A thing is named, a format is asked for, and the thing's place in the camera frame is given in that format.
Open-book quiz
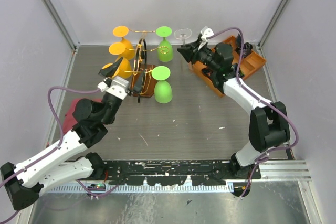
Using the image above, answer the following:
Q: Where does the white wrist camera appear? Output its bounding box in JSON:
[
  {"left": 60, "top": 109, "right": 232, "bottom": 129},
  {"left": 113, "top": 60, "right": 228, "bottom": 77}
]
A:
[
  {"left": 198, "top": 26, "right": 214, "bottom": 50},
  {"left": 97, "top": 76, "right": 131, "bottom": 100}
]

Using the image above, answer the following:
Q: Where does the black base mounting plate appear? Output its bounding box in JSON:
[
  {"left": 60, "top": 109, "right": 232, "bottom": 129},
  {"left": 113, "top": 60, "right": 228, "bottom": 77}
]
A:
[{"left": 81, "top": 159, "right": 252, "bottom": 186}]

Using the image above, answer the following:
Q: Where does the clear champagne flute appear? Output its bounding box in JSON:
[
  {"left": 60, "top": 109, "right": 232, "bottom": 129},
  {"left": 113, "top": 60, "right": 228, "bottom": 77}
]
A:
[{"left": 174, "top": 28, "right": 192, "bottom": 48}]

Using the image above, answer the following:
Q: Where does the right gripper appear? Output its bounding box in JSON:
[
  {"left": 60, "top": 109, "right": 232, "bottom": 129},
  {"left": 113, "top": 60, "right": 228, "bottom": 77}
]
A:
[{"left": 176, "top": 39, "right": 219, "bottom": 72}]

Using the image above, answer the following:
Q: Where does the orange goblet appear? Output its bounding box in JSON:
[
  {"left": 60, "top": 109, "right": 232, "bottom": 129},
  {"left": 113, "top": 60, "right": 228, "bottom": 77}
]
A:
[
  {"left": 100, "top": 60, "right": 132, "bottom": 79},
  {"left": 113, "top": 25, "right": 135, "bottom": 60},
  {"left": 109, "top": 42, "right": 129, "bottom": 62}
]

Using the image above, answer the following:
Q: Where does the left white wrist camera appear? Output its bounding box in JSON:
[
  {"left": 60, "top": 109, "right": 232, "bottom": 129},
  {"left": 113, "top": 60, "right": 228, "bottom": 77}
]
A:
[{"left": 97, "top": 76, "right": 131, "bottom": 100}]

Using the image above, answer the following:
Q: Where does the gold wire wine glass rack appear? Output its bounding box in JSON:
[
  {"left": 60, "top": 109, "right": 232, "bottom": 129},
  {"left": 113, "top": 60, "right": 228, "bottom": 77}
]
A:
[{"left": 129, "top": 29, "right": 159, "bottom": 103}]

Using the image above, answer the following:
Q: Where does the orange goblet front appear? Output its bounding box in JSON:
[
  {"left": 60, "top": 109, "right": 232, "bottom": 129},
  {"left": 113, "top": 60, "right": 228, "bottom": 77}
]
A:
[{"left": 100, "top": 60, "right": 132, "bottom": 79}]

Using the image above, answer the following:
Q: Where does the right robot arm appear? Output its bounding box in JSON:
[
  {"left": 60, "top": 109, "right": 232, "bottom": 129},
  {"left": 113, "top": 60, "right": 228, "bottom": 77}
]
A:
[{"left": 177, "top": 38, "right": 290, "bottom": 179}]

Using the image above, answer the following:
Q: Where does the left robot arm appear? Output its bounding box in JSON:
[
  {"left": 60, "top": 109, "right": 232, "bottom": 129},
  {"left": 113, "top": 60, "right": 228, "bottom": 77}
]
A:
[{"left": 1, "top": 58, "right": 136, "bottom": 211}]

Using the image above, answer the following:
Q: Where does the dark folded cloth in tray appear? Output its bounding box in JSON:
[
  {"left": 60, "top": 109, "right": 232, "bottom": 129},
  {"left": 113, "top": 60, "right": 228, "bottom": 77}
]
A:
[{"left": 235, "top": 34, "right": 253, "bottom": 58}]

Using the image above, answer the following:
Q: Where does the slotted cable duct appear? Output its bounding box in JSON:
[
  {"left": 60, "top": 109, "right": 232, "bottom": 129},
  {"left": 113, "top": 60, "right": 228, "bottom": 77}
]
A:
[{"left": 49, "top": 183, "right": 234, "bottom": 193}]

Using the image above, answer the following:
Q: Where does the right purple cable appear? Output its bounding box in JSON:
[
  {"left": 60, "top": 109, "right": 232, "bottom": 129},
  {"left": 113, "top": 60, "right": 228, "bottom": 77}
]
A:
[{"left": 207, "top": 26, "right": 300, "bottom": 198}]

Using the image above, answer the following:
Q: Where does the red cloth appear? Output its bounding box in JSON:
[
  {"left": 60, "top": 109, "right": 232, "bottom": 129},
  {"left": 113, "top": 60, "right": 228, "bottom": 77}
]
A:
[{"left": 62, "top": 98, "right": 104, "bottom": 134}]

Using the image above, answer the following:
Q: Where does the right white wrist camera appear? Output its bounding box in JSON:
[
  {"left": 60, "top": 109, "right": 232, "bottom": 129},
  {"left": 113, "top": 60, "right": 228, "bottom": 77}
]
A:
[{"left": 198, "top": 26, "right": 214, "bottom": 50}]

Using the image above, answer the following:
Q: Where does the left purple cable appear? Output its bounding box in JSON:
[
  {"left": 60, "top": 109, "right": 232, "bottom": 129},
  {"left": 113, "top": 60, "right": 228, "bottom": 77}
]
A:
[{"left": 0, "top": 81, "right": 124, "bottom": 222}]

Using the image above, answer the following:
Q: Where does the green goblet front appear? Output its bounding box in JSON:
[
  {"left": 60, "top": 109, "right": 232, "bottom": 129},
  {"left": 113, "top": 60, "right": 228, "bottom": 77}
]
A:
[{"left": 151, "top": 66, "right": 173, "bottom": 104}]

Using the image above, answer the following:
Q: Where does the green goblet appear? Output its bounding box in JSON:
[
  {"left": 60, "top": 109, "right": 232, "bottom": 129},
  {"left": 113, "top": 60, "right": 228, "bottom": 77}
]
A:
[
  {"left": 151, "top": 66, "right": 173, "bottom": 104},
  {"left": 155, "top": 26, "right": 173, "bottom": 62}
]

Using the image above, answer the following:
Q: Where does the purple cable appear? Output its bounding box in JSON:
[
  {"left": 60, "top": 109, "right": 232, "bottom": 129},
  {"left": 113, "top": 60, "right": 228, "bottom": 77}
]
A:
[
  {"left": 0, "top": 81, "right": 124, "bottom": 222},
  {"left": 207, "top": 26, "right": 300, "bottom": 198}
]

